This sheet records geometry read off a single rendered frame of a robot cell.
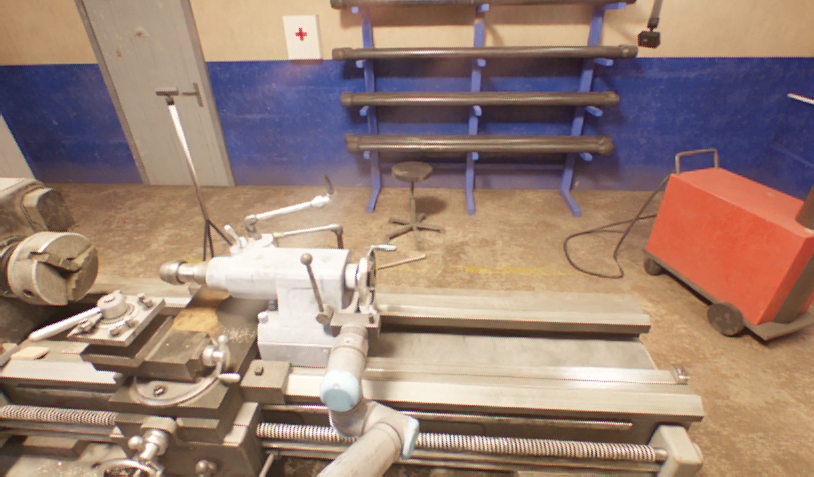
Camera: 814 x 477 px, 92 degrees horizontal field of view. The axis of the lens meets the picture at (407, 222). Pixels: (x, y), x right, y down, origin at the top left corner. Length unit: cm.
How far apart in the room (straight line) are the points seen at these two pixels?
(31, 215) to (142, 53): 320
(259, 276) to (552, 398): 96
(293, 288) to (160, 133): 401
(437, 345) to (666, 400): 74
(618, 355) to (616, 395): 32
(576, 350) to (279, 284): 109
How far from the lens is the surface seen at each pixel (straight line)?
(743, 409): 284
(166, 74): 486
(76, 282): 179
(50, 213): 195
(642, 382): 151
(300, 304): 130
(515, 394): 133
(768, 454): 271
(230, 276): 135
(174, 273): 150
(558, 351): 165
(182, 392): 134
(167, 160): 523
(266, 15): 432
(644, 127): 464
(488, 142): 386
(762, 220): 294
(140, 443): 133
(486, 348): 159
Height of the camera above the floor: 189
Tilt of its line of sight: 30 degrees down
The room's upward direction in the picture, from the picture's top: 1 degrees counter-clockwise
